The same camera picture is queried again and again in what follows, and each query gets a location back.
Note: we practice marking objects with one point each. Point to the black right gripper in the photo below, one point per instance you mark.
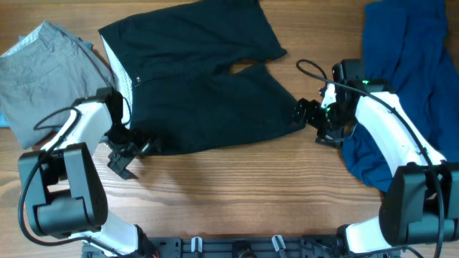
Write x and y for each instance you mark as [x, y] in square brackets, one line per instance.
[317, 120]

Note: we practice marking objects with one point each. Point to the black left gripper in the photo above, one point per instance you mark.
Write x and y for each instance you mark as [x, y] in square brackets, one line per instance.
[130, 151]

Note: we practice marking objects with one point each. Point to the black shorts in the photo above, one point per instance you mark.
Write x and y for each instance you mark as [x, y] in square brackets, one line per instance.
[198, 73]

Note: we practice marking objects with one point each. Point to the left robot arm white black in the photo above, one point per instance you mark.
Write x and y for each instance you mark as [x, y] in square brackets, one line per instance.
[63, 200]

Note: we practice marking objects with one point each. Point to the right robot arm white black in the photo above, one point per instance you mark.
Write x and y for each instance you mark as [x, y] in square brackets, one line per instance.
[419, 206]

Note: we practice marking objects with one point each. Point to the dark blue garment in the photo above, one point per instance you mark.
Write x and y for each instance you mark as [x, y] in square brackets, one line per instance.
[404, 43]

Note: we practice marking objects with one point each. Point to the grey folded shorts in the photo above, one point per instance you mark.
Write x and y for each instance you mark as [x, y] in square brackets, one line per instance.
[42, 75]

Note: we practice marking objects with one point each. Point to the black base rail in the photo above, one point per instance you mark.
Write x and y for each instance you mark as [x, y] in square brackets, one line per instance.
[301, 247]

